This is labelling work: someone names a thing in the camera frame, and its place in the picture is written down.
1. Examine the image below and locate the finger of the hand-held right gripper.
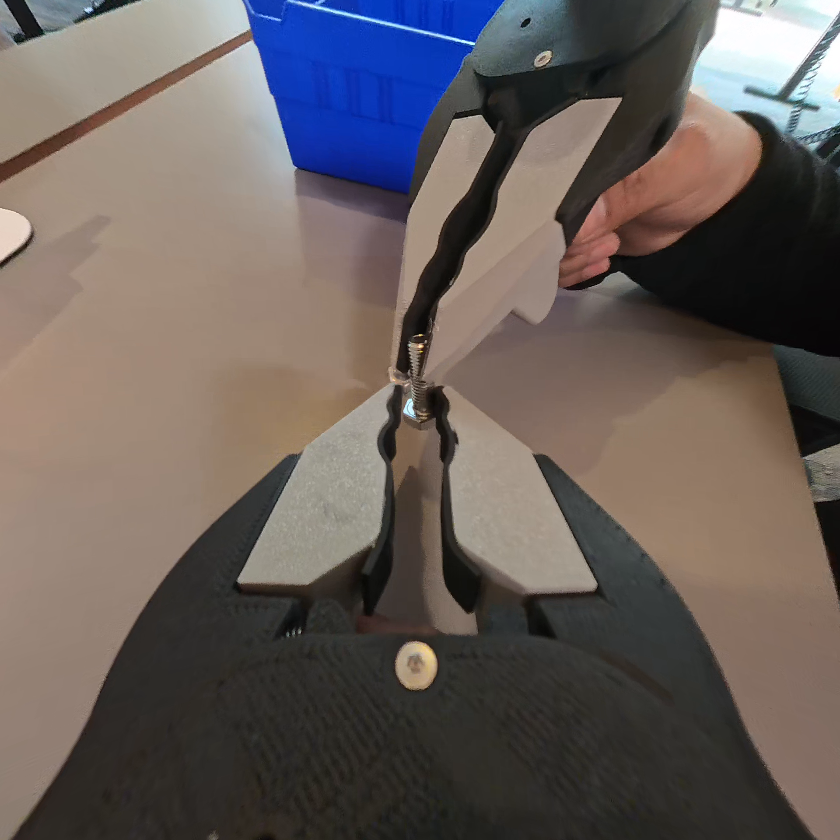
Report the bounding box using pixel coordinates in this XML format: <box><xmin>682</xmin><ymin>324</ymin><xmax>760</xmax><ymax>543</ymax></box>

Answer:
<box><xmin>420</xmin><ymin>97</ymin><xmax>622</xmax><ymax>383</ymax></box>
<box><xmin>391</xmin><ymin>112</ymin><xmax>506</xmax><ymax>382</ymax></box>

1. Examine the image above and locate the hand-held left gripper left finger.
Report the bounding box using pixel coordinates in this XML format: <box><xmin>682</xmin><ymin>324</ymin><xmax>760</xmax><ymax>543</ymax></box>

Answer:
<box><xmin>236</xmin><ymin>384</ymin><xmax>404</xmax><ymax>618</ymax></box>

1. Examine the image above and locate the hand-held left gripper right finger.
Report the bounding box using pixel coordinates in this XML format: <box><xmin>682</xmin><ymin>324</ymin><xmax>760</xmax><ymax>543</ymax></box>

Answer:
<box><xmin>436</xmin><ymin>386</ymin><xmax>599</xmax><ymax>614</ymax></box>

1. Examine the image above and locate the blue plastic bin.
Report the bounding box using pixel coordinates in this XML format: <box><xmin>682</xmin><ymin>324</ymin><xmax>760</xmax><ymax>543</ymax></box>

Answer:
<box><xmin>243</xmin><ymin>0</ymin><xmax>508</xmax><ymax>196</ymax></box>

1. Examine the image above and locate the steel hex bolt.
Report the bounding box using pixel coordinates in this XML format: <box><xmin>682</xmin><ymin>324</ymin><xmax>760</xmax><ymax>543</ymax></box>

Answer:
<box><xmin>397</xmin><ymin>331</ymin><xmax>437</xmax><ymax>432</ymax></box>

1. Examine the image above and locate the person's right forearm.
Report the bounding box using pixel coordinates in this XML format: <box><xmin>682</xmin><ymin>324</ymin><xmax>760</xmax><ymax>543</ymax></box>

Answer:
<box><xmin>617</xmin><ymin>112</ymin><xmax>840</xmax><ymax>358</ymax></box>

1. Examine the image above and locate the person's right hand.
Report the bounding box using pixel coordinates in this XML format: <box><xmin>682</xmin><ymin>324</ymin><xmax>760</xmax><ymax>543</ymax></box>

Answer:
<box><xmin>558</xmin><ymin>92</ymin><xmax>765</xmax><ymax>290</ymax></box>

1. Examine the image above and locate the black mesh office chair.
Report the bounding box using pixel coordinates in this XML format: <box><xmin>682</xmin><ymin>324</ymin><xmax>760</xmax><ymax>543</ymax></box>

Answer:
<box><xmin>773</xmin><ymin>344</ymin><xmax>840</xmax><ymax>460</ymax></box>

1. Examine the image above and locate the white metal stand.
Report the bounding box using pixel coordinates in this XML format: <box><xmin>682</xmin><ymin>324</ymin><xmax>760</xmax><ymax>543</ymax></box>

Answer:
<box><xmin>0</xmin><ymin>209</ymin><xmax>34</xmax><ymax>265</ymax></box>

